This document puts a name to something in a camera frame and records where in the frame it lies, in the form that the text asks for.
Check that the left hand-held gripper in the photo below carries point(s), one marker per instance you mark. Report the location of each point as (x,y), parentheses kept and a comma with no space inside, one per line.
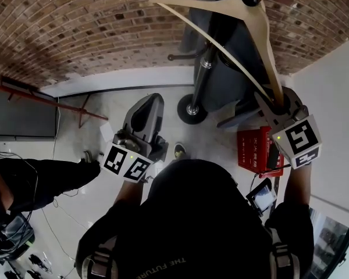
(116,158)

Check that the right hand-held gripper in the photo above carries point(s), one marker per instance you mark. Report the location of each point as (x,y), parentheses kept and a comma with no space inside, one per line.
(302,138)

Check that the black metal coat rack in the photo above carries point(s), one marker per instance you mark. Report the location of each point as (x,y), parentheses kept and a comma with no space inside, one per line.
(205,71)

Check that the pale wooden hanger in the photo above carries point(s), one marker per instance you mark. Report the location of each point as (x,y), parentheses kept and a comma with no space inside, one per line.
(261,30)

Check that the person's left forearm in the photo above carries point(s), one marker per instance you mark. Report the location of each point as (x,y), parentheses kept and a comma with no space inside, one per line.
(131,190)

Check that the person's right forearm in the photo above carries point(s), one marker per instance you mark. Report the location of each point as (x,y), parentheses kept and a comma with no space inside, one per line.
(298,185)

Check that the white paper sheet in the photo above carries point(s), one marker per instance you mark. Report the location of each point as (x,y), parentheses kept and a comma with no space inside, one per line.
(107,132)

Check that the person's left yellow-black shoe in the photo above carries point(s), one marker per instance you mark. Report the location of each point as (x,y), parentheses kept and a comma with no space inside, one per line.
(179,150)

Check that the red box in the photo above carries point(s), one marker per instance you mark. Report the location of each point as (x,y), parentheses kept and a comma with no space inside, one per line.
(251,150)

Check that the grey hanging garment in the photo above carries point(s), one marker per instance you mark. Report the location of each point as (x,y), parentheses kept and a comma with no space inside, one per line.
(229,77)

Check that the brown wooden coat stand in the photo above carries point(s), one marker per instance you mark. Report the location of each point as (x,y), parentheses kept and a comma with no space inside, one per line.
(61,106)

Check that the small black screen device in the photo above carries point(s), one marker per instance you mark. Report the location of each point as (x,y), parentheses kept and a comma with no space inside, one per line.
(261,198)

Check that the person's black shirt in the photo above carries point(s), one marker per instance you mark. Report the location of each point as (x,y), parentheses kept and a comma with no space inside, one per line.
(197,219)

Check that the glass window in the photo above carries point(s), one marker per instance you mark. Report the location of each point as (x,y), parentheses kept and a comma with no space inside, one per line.
(331,251)

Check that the grey wall panel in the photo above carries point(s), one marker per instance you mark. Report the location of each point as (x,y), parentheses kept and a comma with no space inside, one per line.
(20,112)

